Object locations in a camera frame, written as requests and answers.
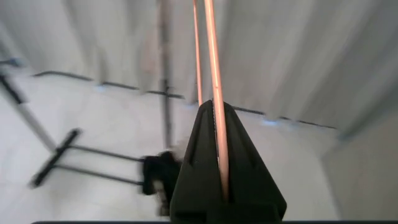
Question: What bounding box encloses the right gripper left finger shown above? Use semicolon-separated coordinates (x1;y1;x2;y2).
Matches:
169;99;223;223

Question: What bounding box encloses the pink clothes hanger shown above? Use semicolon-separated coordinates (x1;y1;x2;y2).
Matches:
192;0;230;202

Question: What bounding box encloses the black clothes rack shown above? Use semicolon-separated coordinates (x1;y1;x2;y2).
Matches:
0;0;175;190

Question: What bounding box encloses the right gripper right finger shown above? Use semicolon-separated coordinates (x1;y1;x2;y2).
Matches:
223;101;288;223

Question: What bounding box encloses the white curtain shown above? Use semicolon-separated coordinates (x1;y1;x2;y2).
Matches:
0;0;398;141

